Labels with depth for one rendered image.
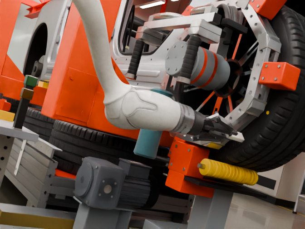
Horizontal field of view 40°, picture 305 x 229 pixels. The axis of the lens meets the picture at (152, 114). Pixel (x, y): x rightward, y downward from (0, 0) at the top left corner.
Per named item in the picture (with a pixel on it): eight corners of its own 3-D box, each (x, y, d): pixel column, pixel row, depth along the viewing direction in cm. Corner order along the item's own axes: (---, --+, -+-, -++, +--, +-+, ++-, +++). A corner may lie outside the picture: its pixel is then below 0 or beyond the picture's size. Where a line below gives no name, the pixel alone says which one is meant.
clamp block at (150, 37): (160, 46, 159) (164, 32, 159) (140, 38, 154) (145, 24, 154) (153, 46, 163) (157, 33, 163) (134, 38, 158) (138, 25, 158)
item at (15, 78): (54, 109, 368) (65, 72, 369) (-6, 93, 340) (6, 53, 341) (48, 107, 382) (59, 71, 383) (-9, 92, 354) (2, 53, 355)
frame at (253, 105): (252, 159, 133) (295, -3, 135) (238, 156, 129) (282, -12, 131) (160, 133, 179) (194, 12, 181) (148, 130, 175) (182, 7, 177)
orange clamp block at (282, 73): (273, 89, 134) (296, 91, 127) (256, 82, 130) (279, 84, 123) (278, 68, 135) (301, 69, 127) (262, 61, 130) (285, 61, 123)
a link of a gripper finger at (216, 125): (200, 119, 129) (203, 116, 128) (226, 127, 135) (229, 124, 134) (203, 129, 126) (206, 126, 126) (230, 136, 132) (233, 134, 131)
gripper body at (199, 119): (180, 139, 125) (204, 145, 130) (198, 122, 120) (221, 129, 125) (175, 119, 129) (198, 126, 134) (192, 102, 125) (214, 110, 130)
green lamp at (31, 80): (35, 87, 157) (38, 77, 158) (25, 85, 155) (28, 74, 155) (32, 87, 161) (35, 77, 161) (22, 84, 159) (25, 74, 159)
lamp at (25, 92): (31, 100, 157) (34, 90, 157) (21, 97, 155) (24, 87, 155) (29, 99, 161) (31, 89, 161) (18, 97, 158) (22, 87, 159)
